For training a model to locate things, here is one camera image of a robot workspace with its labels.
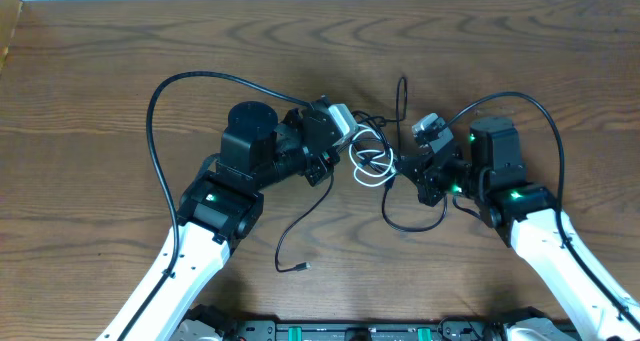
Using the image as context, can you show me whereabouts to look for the white usb cable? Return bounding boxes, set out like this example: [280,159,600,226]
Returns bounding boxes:
[347,123,399,189]

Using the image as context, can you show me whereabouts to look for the black usb cable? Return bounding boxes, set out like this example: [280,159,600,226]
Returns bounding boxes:
[273,75,449,274]

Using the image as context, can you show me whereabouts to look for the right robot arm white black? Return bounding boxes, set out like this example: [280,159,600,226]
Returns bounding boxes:
[396,113,639,340]

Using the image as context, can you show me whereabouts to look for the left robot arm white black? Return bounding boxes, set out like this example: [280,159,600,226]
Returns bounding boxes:
[100,99,357,340]

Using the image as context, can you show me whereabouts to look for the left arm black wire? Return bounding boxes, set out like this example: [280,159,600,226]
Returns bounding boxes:
[114,70,314,341]

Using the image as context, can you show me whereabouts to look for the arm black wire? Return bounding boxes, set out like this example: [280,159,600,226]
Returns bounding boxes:
[114,70,314,341]
[442,91,640,322]

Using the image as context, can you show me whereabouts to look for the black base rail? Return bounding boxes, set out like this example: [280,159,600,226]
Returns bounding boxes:
[234,308,586,341]

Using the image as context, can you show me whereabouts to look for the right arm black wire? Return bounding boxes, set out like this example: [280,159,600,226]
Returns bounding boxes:
[442,91,640,322]

